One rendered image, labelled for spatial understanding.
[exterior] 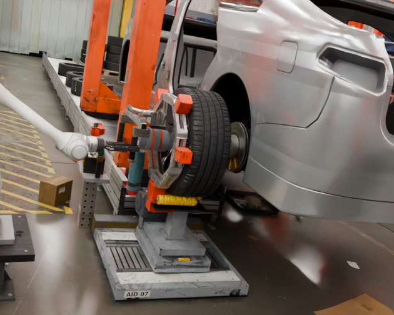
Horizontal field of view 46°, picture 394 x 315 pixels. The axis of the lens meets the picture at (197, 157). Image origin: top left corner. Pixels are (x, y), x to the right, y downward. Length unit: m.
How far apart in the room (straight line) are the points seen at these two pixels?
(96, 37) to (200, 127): 2.67
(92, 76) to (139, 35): 2.00
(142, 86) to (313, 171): 1.45
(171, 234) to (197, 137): 0.75
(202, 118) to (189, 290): 1.01
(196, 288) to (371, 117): 1.42
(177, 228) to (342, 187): 1.21
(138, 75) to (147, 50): 0.17
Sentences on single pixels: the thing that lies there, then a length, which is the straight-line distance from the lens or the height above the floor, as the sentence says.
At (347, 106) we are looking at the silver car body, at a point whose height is 1.31.
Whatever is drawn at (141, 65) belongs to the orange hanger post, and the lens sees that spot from 3.17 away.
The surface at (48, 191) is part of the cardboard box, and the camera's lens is 3.87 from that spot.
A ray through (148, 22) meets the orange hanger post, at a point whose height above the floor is 1.51.
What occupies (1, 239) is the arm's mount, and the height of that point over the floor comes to 0.33.
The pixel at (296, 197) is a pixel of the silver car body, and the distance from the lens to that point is 2.26.
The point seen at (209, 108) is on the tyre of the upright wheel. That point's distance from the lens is 2.66.
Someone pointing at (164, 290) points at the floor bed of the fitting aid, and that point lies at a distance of 2.79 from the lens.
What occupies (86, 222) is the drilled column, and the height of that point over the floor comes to 0.05.
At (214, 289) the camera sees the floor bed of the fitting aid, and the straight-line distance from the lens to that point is 2.91.
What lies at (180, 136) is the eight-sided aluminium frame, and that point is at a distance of 2.57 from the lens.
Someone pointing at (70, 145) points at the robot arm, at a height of 0.87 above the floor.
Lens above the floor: 1.47
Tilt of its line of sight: 14 degrees down
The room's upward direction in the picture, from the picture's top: 11 degrees clockwise
